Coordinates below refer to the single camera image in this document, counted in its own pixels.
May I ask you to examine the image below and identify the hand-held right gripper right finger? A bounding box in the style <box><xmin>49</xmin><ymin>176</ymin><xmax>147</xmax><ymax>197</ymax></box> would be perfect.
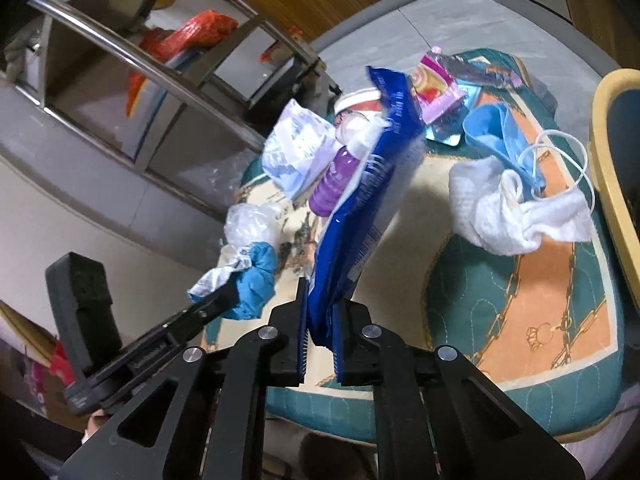
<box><xmin>332</xmin><ymin>300</ymin><xmax>586</xmax><ymax>480</ymax></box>

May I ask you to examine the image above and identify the red and white paper cup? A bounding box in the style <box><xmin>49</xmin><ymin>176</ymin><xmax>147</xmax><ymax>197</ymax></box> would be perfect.
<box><xmin>332</xmin><ymin>92</ymin><xmax>388</xmax><ymax>133</ymax></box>

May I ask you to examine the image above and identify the pink snack wrapper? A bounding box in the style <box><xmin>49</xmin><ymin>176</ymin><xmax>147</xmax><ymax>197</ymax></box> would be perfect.
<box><xmin>410</xmin><ymin>47</ymin><xmax>466</xmax><ymax>123</ymax></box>

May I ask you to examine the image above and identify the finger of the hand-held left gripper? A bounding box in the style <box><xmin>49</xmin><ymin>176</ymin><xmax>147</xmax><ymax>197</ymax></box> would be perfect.
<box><xmin>165</xmin><ymin>280</ymin><xmax>243</xmax><ymax>348</ymax></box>

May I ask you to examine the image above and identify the white cloth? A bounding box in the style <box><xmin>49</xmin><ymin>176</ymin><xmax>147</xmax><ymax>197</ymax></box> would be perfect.
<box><xmin>448</xmin><ymin>156</ymin><xmax>593</xmax><ymax>257</ymax></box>

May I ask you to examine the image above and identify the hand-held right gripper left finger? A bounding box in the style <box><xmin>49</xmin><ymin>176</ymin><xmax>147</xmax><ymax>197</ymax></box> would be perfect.
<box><xmin>57</xmin><ymin>277</ymin><xmax>311</xmax><ymax>480</ymax></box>

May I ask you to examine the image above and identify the dark blue snack packet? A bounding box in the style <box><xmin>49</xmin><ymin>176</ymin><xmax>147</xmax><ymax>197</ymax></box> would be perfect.
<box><xmin>305</xmin><ymin>65</ymin><xmax>428</xmax><ymax>351</ymax></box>

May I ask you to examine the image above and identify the small purple bottle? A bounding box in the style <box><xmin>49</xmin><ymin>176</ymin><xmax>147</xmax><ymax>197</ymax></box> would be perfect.
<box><xmin>308</xmin><ymin>144</ymin><xmax>361</xmax><ymax>216</ymax></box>

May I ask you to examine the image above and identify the orange snack packet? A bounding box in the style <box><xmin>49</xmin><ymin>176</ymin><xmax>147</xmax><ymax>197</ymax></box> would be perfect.
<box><xmin>259</xmin><ymin>30</ymin><xmax>303</xmax><ymax>63</ymax></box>

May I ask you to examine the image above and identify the crumpled clear plastic wrap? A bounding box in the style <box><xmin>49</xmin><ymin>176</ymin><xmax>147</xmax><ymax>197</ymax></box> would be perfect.
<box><xmin>224</xmin><ymin>202</ymin><xmax>286</xmax><ymax>253</ymax></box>

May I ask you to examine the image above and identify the printed green and orange rug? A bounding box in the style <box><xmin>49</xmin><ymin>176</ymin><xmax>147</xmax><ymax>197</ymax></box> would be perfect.
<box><xmin>200</xmin><ymin>49</ymin><xmax>626</xmax><ymax>446</ymax></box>

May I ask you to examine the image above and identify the red plastic bag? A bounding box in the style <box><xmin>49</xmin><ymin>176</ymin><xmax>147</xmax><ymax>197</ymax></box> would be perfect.
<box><xmin>127</xmin><ymin>10</ymin><xmax>240</xmax><ymax>116</ymax></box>

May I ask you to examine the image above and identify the crumpled white tissue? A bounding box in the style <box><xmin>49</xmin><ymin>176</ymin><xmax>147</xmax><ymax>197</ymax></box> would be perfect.
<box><xmin>345</xmin><ymin>115</ymin><xmax>387</xmax><ymax>155</ymax></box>

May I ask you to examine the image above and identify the metal shelf rack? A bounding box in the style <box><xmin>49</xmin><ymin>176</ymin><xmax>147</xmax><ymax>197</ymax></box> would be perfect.
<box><xmin>5</xmin><ymin>0</ymin><xmax>341</xmax><ymax>221</ymax></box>

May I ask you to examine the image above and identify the blue glove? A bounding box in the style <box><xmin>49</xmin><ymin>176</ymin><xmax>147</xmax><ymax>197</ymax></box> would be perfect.
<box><xmin>220</xmin><ymin>242</ymin><xmax>278</xmax><ymax>321</ymax></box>

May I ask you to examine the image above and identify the white paper wrapper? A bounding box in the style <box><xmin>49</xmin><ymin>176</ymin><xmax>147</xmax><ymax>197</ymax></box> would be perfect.
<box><xmin>187</xmin><ymin>245</ymin><xmax>261</xmax><ymax>298</ymax></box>

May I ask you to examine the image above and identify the purple foil wrapper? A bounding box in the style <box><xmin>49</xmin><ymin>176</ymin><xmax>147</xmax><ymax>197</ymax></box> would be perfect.
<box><xmin>447</xmin><ymin>54</ymin><xmax>522</xmax><ymax>90</ymax></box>

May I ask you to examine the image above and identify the light blue wipes packet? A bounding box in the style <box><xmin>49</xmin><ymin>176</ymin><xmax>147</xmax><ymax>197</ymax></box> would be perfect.
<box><xmin>262</xmin><ymin>100</ymin><xmax>341</xmax><ymax>198</ymax></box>

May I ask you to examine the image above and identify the blue face mask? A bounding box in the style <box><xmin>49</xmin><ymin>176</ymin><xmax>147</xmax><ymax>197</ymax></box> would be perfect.
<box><xmin>462</xmin><ymin>102</ymin><xmax>598</xmax><ymax>211</ymax></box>

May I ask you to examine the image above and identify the light blue blister pack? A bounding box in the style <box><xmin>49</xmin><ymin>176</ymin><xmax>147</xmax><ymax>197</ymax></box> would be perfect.
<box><xmin>425</xmin><ymin>85</ymin><xmax>483</xmax><ymax>148</ymax></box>

